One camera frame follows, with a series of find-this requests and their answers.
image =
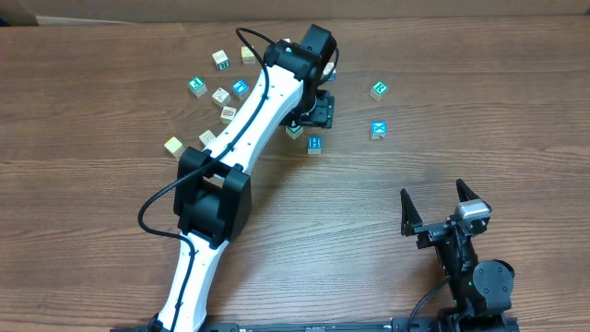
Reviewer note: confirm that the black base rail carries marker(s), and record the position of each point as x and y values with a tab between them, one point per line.
394	325

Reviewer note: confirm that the blue letter T block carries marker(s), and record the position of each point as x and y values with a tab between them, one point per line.
240	89

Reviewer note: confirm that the blue letter X block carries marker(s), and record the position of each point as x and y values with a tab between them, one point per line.
379	130

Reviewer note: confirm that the yellow top block near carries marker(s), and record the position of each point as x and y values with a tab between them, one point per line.
175	147

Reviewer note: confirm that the yellow top block far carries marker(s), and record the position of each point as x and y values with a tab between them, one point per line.
248	57

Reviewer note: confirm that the green number 7 block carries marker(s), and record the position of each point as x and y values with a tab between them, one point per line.
294	131

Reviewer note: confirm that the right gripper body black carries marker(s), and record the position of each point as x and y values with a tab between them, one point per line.
432	234

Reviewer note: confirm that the green letter R block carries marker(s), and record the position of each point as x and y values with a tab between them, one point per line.
378	90

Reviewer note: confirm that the wooden block yellow side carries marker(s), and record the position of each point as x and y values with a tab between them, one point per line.
227	114

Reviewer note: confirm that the wooden block airplane drawing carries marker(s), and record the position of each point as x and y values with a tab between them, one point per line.
221	97

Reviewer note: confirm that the green letter block left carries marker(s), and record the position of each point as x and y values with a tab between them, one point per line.
197	86

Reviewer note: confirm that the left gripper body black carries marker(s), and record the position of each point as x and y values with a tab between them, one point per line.
323	111

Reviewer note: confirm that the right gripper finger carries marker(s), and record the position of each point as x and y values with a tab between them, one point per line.
410	216
464	192

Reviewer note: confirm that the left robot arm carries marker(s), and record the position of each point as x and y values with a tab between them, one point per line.
212	191

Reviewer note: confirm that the blue letter H block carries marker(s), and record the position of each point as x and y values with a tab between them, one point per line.
314	145

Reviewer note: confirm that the white block green number side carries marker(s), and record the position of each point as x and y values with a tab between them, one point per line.
206	138

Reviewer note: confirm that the white block blue side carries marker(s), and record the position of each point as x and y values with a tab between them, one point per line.
329	73

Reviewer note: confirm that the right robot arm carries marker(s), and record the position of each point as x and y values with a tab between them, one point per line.
481	290

